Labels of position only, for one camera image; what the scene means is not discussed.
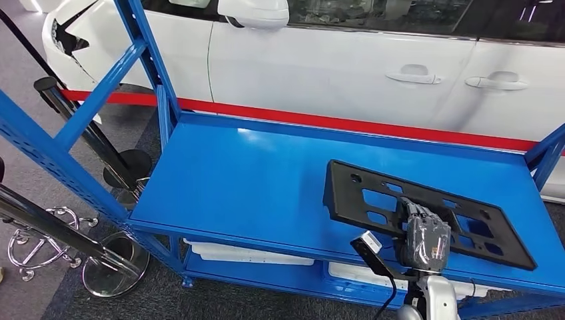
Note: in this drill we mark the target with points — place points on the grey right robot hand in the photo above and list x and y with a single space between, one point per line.
426 245

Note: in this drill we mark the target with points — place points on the black plastic plate part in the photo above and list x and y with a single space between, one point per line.
344 194

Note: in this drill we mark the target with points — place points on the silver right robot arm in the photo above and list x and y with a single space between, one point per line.
437 296

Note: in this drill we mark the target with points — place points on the blue metal shelf rack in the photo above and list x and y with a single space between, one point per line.
247 185

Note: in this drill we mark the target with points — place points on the white plastic crate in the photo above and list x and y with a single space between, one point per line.
247 257
353 274

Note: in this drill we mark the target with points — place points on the red barrier belt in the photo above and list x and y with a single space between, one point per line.
309 119

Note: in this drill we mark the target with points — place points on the white car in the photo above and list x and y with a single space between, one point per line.
331 75

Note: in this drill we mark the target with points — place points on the black stanchion base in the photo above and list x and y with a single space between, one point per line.
139 161

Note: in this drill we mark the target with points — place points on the chrome bar stool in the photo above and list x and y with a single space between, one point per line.
44 240

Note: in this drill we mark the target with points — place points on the black barrier belt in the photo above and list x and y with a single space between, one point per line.
22 40

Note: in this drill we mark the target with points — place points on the chrome stanchion post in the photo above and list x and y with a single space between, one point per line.
110 282

